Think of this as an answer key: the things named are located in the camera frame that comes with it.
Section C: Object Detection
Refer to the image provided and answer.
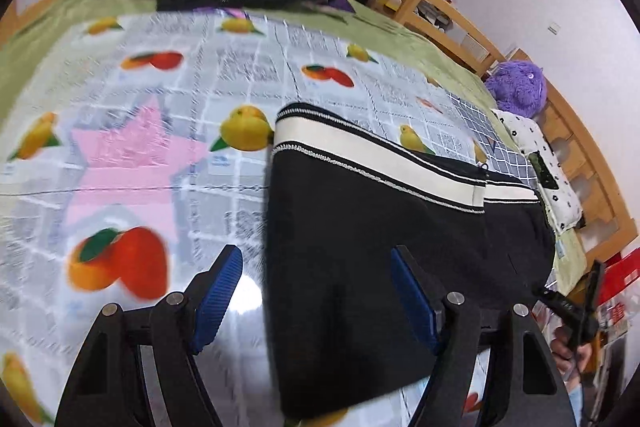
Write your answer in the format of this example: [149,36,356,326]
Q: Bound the black pants with white stripe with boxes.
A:
[265,103,555,419]

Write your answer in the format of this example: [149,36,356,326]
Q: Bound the person's right hand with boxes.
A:
[550,325,592,384]

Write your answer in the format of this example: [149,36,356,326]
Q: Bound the white dotted pillow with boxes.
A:
[492,109,582,233]

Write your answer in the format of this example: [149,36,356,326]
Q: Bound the blue grid cloth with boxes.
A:
[448,93,537,188]

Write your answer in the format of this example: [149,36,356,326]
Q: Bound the purple plush toy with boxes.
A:
[485,60,547,118]

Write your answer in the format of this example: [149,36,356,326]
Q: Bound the fruit print plastic sheet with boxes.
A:
[1,10,492,426]

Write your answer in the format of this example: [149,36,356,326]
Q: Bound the green bed sheet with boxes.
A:
[0,0,589,295]

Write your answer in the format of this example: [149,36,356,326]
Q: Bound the wooden bed frame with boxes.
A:
[1,0,639,265]

